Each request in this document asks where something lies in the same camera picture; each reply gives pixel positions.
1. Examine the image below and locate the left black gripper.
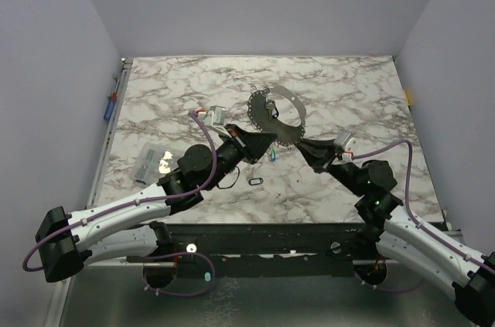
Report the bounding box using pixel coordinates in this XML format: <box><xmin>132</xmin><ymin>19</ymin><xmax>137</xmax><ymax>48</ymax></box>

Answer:
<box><xmin>204</xmin><ymin>124</ymin><xmax>277</xmax><ymax>192</ymax></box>

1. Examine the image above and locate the steel key organizer plate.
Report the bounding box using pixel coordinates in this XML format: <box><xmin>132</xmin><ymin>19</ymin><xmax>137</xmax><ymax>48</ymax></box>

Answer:
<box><xmin>247</xmin><ymin>85</ymin><xmax>306</xmax><ymax>147</ymax></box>

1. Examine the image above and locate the black tag key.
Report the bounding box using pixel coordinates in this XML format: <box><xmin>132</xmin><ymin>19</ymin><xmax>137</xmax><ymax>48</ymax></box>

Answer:
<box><xmin>265</xmin><ymin>99</ymin><xmax>279</xmax><ymax>119</ymax></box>

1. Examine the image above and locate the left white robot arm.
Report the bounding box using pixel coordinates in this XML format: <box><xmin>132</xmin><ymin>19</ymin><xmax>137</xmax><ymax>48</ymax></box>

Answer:
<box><xmin>35</xmin><ymin>124</ymin><xmax>277</xmax><ymax>283</ymax></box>

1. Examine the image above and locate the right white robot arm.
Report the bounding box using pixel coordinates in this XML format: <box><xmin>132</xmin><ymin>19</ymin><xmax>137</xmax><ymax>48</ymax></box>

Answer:
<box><xmin>296</xmin><ymin>138</ymin><xmax>494</xmax><ymax>326</ymax></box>

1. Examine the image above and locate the blue tag key on plate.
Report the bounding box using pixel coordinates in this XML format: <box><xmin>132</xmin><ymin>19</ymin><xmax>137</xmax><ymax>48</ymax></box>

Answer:
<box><xmin>268</xmin><ymin>147</ymin><xmax>277</xmax><ymax>162</ymax></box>

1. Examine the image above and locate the clear plastic parts box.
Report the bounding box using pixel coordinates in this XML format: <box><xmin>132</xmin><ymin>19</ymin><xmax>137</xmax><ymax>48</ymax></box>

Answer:
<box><xmin>130</xmin><ymin>142</ymin><xmax>182</xmax><ymax>186</ymax></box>

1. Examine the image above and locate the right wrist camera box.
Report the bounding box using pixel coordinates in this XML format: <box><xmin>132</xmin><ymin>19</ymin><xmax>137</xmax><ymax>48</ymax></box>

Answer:
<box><xmin>333</xmin><ymin>131</ymin><xmax>357</xmax><ymax>163</ymax></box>

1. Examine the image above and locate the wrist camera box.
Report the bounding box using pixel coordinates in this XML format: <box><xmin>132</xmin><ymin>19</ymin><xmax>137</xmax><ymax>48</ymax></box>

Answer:
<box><xmin>333</xmin><ymin>131</ymin><xmax>357</xmax><ymax>163</ymax></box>
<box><xmin>196</xmin><ymin>106</ymin><xmax>229</xmax><ymax>137</ymax></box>

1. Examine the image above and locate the black key ring tag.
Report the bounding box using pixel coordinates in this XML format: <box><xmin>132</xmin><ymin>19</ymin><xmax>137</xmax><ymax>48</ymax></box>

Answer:
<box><xmin>247</xmin><ymin>178</ymin><xmax>264</xmax><ymax>186</ymax></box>

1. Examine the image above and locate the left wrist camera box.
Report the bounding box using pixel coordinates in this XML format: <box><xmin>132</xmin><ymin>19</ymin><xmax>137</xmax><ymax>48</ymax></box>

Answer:
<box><xmin>196</xmin><ymin>106</ymin><xmax>229</xmax><ymax>137</ymax></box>

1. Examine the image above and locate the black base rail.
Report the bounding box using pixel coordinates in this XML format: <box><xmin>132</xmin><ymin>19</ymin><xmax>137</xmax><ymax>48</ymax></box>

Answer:
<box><xmin>144</xmin><ymin>223</ymin><xmax>390</xmax><ymax>284</ymax></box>

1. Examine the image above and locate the blue red wall clamp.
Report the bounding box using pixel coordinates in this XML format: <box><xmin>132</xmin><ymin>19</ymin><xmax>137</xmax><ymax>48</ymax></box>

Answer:
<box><xmin>103</xmin><ymin>73</ymin><xmax>120</xmax><ymax>122</ymax></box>

